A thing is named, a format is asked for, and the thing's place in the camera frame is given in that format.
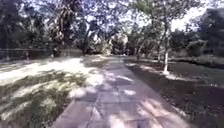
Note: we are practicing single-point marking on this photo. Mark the dark fence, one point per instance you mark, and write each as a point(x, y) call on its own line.
point(40, 53)

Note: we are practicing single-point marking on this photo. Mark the grey stone slab path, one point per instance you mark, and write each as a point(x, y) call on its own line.
point(116, 103)

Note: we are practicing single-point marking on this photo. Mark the leaf-covered ground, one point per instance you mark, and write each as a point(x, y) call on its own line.
point(196, 93)

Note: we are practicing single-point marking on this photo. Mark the tree with pale trunk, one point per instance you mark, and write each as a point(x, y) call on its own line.
point(165, 63)

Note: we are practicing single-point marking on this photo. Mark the grass verge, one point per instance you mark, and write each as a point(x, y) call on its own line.
point(33, 96)

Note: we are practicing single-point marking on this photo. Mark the wood of trees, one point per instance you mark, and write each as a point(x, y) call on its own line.
point(83, 30)

